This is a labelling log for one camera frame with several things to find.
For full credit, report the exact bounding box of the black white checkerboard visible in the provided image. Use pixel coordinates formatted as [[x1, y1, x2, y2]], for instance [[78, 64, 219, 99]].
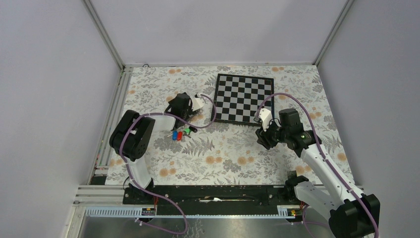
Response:
[[211, 73, 274, 126]]

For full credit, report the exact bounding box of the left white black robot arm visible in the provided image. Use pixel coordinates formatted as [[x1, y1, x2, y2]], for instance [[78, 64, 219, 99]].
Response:
[[109, 93, 205, 204]]

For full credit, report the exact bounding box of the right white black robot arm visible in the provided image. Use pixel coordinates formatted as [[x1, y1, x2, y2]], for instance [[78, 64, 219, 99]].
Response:
[[256, 108, 380, 238]]

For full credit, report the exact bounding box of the purple cable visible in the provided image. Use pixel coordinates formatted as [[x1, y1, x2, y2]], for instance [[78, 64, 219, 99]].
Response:
[[254, 92, 380, 238], [118, 94, 218, 235]]

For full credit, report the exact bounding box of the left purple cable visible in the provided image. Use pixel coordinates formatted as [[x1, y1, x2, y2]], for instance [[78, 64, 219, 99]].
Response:
[[118, 94, 218, 235]]

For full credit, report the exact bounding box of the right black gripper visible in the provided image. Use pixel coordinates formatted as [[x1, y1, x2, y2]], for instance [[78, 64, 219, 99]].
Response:
[[255, 118, 289, 150]]

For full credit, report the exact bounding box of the blue key tag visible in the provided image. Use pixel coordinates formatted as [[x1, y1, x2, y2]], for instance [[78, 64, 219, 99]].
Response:
[[172, 130, 178, 141]]

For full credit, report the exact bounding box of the key with black tag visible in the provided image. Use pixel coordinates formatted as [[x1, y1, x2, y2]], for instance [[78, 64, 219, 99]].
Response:
[[188, 126, 198, 133]]

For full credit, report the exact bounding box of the red key tag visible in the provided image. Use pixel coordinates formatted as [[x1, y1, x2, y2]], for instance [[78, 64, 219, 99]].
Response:
[[176, 131, 183, 141]]

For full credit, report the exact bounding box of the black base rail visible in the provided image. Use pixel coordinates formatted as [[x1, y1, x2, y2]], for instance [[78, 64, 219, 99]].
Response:
[[122, 185, 305, 218]]

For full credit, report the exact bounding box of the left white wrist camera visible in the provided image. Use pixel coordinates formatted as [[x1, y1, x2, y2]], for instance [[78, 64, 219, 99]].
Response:
[[191, 97, 205, 112]]

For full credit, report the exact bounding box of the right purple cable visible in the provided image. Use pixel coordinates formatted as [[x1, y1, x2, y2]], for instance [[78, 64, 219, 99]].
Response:
[[254, 92, 380, 238]]

